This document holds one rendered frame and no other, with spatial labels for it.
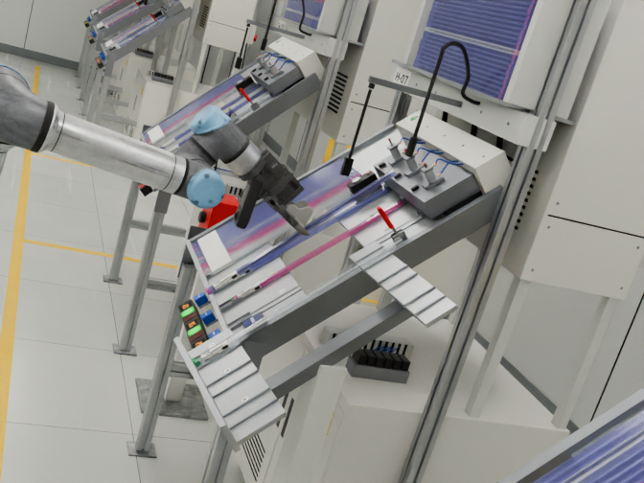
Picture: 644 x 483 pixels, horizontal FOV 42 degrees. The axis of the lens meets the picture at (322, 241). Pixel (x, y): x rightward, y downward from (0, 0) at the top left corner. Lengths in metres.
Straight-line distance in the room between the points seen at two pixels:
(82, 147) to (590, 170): 1.15
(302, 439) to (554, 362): 2.46
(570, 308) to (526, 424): 1.80
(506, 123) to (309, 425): 0.80
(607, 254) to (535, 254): 0.20
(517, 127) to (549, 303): 2.33
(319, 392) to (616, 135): 0.92
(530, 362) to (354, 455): 2.23
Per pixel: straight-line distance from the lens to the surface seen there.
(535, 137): 1.91
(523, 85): 1.90
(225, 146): 1.78
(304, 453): 1.77
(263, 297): 2.01
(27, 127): 1.56
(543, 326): 4.18
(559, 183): 2.03
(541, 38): 1.91
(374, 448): 2.11
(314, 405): 1.72
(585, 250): 2.13
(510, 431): 2.26
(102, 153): 1.59
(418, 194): 1.97
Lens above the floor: 1.46
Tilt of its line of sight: 15 degrees down
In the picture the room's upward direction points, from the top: 17 degrees clockwise
